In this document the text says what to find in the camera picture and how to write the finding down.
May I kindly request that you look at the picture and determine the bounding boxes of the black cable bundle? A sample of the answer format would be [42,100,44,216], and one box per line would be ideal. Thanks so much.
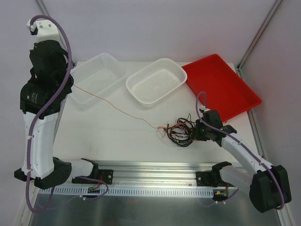
[162,113,200,148]

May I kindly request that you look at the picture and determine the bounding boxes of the thin orange wire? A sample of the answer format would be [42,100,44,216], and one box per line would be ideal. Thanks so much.
[72,85,165,138]

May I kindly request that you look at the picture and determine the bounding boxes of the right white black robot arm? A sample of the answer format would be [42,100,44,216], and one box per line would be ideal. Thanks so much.
[195,110,292,213]

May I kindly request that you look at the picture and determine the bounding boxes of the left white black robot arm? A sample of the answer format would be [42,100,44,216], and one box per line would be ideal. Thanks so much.
[14,40,99,189]

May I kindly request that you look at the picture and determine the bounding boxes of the red plastic tray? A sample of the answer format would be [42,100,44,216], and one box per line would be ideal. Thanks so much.
[182,54,261,122]

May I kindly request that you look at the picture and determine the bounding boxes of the translucent white rectangular basket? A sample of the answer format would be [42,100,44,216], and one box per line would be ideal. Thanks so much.
[70,53,127,108]

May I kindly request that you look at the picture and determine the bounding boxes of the white perforated oval basket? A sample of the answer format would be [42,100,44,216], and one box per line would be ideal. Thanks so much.
[126,58,187,108]

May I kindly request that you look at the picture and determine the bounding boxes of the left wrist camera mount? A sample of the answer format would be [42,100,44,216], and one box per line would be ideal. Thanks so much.
[26,20,60,43]

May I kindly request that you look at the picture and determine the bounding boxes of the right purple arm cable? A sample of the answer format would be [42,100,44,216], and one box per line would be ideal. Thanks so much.
[196,91,286,210]

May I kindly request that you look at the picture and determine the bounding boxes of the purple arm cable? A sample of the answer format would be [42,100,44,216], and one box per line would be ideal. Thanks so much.
[196,91,286,210]
[25,15,72,214]

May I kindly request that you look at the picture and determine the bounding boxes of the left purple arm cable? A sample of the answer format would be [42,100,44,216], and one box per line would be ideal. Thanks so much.
[25,15,72,214]

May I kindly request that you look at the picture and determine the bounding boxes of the left aluminium frame post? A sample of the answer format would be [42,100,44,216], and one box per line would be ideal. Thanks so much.
[35,0,76,69]

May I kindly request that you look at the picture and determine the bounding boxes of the aluminium frame post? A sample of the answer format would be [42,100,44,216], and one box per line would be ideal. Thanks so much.
[35,0,76,69]
[236,0,284,73]

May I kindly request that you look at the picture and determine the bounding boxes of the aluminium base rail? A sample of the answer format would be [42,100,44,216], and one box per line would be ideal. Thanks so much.
[28,160,240,189]

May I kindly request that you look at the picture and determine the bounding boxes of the white slotted cable duct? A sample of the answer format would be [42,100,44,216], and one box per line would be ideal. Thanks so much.
[37,186,214,198]

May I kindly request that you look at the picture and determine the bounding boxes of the right aluminium frame post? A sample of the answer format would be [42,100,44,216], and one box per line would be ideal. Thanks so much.
[236,0,284,73]

